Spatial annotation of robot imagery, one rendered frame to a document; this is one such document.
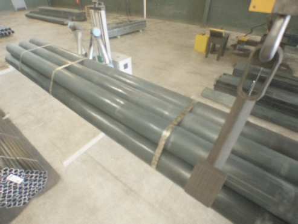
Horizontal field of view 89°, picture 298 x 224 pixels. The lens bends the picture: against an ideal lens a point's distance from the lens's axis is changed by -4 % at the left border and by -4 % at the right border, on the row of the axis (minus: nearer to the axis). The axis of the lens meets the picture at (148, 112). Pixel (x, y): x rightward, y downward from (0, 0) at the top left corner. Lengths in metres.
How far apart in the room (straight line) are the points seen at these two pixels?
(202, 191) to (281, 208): 0.33
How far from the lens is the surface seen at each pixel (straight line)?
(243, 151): 0.98
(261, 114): 3.75
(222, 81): 3.84
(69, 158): 2.70
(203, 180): 0.90
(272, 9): 0.69
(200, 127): 0.99
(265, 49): 0.70
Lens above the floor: 2.12
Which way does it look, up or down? 40 degrees down
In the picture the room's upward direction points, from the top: straight up
